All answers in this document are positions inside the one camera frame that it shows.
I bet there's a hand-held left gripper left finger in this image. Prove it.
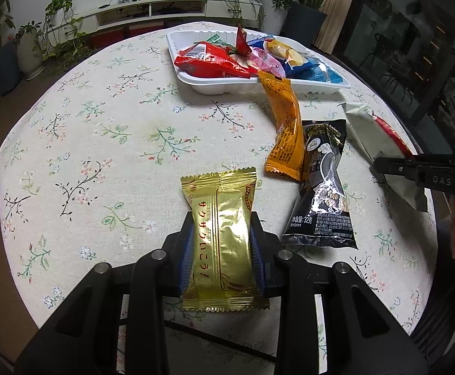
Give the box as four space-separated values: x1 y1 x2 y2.
14 212 194 375

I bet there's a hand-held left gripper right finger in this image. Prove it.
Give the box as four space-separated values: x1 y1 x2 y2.
250 212 428 375

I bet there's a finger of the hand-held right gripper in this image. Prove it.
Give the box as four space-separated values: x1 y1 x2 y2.
370 154 455 197

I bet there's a white plastic tray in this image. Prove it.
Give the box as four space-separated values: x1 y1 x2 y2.
166 29 351 95

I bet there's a red white fruit-print snack packet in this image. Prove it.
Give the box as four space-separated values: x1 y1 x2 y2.
250 46 285 78

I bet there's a black snack packet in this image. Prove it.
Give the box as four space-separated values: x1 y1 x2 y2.
281 120 359 250

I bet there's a dark glass door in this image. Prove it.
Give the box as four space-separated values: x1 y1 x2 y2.
341 0 455 153

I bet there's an orange snack packet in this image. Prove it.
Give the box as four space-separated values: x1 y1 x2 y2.
258 71 306 183

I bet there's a floral tablecloth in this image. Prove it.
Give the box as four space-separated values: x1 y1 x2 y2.
0 21 441 375

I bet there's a dark blue snack packet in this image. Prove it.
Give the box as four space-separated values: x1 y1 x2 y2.
248 36 308 72

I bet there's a dark square plant pot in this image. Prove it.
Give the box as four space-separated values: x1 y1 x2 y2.
281 1 328 48

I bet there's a red gold patterned snack packet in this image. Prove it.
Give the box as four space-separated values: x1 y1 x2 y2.
234 23 250 56

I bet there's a white television cabinet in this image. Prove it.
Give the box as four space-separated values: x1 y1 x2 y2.
49 0 268 40

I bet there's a white plant pot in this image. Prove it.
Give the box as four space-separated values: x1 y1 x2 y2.
16 33 44 81

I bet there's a dark round plant pot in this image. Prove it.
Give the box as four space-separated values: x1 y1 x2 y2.
0 42 21 97

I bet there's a trailing vine plant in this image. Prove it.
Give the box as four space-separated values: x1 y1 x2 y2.
41 0 92 62

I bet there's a small green plant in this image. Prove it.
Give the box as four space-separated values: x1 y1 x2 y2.
14 21 43 42

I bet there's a black cable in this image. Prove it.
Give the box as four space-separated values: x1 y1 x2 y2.
164 318 287 364

